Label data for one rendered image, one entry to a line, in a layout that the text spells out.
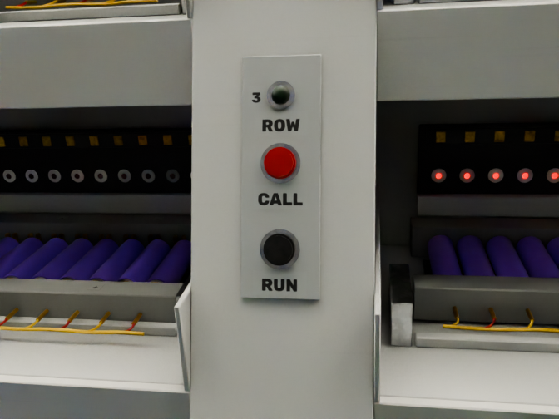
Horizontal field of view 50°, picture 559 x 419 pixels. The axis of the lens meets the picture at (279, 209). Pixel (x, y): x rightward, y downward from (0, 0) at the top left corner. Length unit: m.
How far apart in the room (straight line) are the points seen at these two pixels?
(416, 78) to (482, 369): 0.16
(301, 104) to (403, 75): 0.05
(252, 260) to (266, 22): 0.12
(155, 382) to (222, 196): 0.11
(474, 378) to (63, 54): 0.28
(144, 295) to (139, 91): 0.12
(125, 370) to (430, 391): 0.16
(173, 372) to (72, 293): 0.09
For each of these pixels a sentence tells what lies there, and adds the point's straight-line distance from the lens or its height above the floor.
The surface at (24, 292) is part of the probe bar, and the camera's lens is 0.41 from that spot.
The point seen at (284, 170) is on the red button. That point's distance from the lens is 0.30.
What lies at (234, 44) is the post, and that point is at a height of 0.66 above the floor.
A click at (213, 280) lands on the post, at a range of 0.31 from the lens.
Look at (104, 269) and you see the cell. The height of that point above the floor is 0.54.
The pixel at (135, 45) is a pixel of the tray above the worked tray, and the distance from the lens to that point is 0.34.
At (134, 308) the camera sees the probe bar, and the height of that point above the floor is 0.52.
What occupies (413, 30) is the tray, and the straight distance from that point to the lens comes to 0.31.
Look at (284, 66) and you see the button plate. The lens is 0.31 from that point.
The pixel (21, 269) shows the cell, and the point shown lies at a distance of 0.45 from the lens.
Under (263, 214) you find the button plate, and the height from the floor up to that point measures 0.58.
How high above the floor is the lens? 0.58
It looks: level
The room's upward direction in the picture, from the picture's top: straight up
